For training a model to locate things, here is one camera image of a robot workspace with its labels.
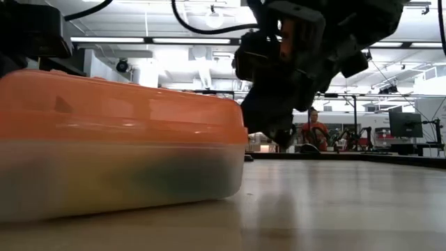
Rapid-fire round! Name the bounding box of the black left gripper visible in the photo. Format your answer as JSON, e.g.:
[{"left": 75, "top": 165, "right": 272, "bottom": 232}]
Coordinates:
[{"left": 0, "top": 0, "right": 75, "bottom": 78}]

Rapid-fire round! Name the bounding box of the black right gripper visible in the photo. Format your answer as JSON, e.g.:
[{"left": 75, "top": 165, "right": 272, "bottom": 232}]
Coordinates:
[{"left": 231, "top": 0, "right": 369, "bottom": 151}]

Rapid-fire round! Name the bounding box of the orange plastic box lid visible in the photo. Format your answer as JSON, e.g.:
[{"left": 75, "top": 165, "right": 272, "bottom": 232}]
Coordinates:
[{"left": 0, "top": 68, "right": 249, "bottom": 146}]

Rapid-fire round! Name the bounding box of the translucent plastic storage box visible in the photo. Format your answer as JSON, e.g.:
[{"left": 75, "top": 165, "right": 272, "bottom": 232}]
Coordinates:
[{"left": 0, "top": 138, "right": 247, "bottom": 224}]

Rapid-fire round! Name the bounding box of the person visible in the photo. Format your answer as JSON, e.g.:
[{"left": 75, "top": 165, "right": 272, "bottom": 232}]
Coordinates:
[{"left": 301, "top": 107, "right": 330, "bottom": 153}]

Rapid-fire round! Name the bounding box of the round black ceiling spotlight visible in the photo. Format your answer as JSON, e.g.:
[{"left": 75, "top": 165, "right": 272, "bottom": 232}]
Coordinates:
[{"left": 115, "top": 58, "right": 130, "bottom": 74}]

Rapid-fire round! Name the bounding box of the long ceiling light strip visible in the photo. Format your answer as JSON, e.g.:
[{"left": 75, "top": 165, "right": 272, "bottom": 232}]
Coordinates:
[{"left": 69, "top": 36, "right": 446, "bottom": 50}]

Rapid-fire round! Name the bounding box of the black computer monitor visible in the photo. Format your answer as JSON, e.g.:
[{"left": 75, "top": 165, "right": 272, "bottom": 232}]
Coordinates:
[{"left": 388, "top": 110, "right": 424, "bottom": 139}]

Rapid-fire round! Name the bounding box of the black frame clamp handle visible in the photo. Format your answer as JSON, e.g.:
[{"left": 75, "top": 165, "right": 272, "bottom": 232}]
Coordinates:
[{"left": 300, "top": 142, "right": 321, "bottom": 154}]

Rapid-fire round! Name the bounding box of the black table frame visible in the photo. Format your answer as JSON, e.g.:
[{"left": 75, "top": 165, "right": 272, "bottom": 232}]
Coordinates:
[{"left": 245, "top": 151, "right": 446, "bottom": 170}]

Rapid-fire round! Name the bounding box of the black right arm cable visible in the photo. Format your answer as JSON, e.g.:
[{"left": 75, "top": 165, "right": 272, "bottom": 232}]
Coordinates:
[{"left": 170, "top": 0, "right": 261, "bottom": 36}]

